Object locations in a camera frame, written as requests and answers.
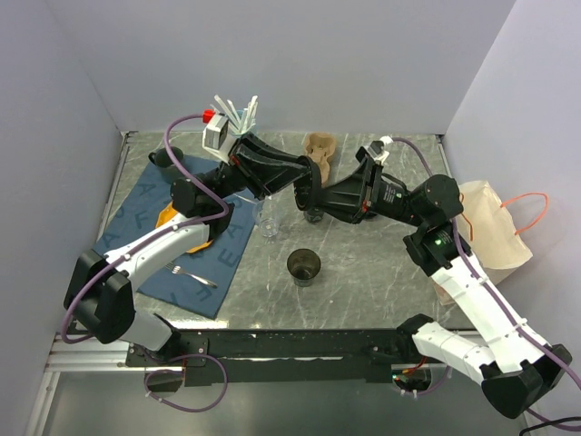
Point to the dark green mug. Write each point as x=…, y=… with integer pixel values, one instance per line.
x=165, y=165

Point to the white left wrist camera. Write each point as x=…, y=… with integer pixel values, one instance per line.
x=216, y=138

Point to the clear plastic tumbler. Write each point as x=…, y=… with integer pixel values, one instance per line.
x=267, y=217

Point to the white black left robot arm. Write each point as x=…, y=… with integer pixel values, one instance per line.
x=100, y=293

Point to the blue lettered placemat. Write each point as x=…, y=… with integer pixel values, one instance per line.
x=138, y=214

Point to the brown cardboard cup carrier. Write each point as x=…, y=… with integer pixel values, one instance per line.
x=320, y=148

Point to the dark translucent coffee cup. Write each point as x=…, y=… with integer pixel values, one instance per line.
x=313, y=215

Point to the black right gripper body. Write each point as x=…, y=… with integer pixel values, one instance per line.
x=367, y=192

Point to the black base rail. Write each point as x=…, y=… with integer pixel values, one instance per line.
x=217, y=355

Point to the white wrapped straw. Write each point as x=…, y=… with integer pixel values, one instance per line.
x=249, y=115
x=229, y=109

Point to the brown paper takeout bag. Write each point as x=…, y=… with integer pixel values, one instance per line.
x=488, y=227

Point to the black coffee cup lid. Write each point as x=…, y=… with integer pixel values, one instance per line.
x=306, y=191

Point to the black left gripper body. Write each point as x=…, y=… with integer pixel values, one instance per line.
x=255, y=178

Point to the silver fork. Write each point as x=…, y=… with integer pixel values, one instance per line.
x=178, y=270

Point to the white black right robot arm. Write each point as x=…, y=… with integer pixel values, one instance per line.
x=514, y=366

